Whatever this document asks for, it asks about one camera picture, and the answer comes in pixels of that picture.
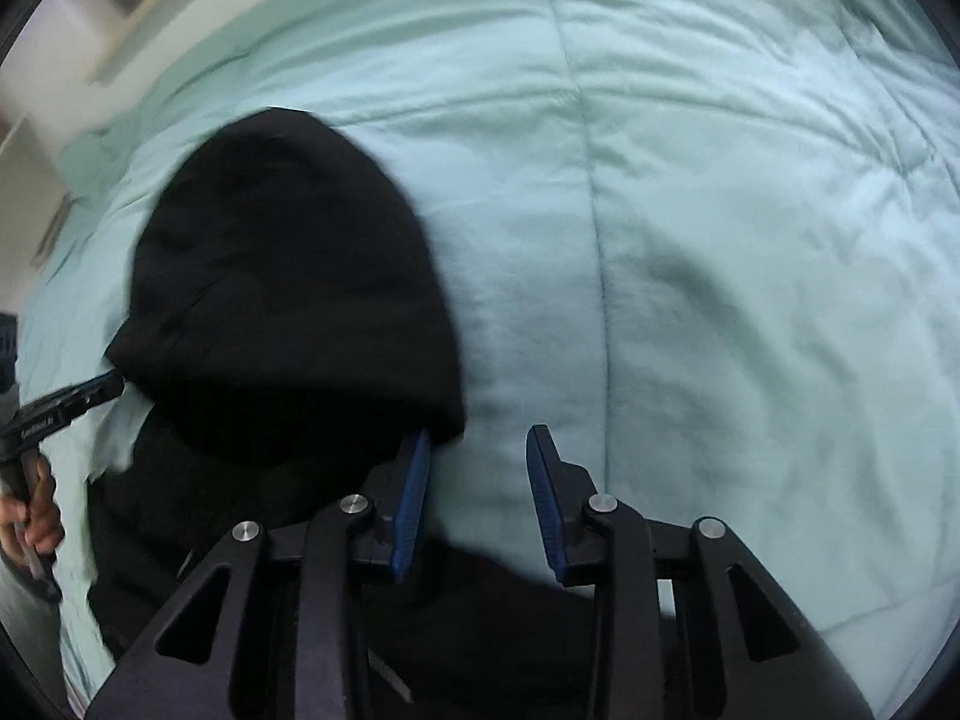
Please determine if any black hooded jacket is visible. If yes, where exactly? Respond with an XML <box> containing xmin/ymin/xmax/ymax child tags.
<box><xmin>85</xmin><ymin>106</ymin><xmax>602</xmax><ymax>720</ymax></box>

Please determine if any person's left hand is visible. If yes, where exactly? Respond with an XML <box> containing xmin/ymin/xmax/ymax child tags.
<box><xmin>2</xmin><ymin>455</ymin><xmax>65</xmax><ymax>569</ymax></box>

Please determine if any teal quilted duvet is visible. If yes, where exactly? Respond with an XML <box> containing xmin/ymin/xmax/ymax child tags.
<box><xmin>2</xmin><ymin>0</ymin><xmax>958</xmax><ymax>718</ymax></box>

